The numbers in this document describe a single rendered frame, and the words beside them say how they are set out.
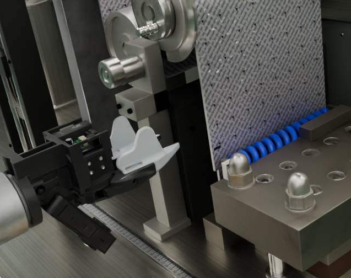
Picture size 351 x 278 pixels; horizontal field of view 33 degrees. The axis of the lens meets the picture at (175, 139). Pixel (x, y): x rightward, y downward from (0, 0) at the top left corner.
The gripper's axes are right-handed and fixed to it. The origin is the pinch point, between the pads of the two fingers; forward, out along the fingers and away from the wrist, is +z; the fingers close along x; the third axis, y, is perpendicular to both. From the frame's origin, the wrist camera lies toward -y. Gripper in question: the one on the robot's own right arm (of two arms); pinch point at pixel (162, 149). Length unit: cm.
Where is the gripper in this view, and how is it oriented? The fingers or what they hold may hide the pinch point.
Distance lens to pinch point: 78.0
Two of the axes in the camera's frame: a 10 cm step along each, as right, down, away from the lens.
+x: -5.8, -2.5, 7.7
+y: -1.7, -9.0, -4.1
